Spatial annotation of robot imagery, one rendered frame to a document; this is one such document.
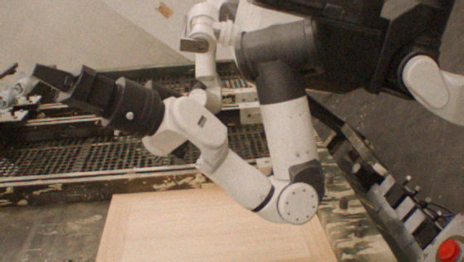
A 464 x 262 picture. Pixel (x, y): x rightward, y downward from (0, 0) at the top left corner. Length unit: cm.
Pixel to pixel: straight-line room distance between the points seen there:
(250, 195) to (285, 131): 13
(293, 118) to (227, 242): 45
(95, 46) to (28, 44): 92
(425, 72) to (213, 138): 56
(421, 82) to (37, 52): 607
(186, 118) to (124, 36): 571
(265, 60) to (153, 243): 58
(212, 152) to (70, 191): 76
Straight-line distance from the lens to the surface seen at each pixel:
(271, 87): 87
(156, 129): 82
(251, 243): 120
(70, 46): 669
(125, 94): 78
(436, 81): 119
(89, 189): 148
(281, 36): 86
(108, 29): 651
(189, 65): 274
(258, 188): 88
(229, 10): 128
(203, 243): 121
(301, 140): 88
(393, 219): 132
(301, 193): 88
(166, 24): 495
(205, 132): 81
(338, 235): 117
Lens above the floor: 155
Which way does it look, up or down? 16 degrees down
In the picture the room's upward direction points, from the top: 57 degrees counter-clockwise
